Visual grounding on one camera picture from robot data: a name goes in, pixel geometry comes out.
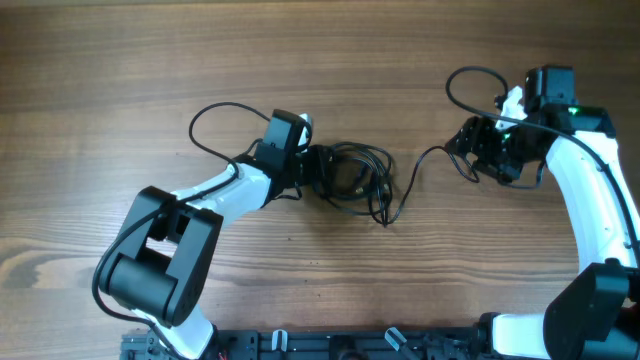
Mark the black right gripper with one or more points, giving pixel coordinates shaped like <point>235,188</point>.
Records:
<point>484,145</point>

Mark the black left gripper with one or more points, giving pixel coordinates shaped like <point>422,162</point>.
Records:
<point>320,164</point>

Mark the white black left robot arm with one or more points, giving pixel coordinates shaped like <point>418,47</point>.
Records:
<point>155,270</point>

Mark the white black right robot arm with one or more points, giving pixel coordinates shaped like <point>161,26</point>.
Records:
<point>597,315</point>

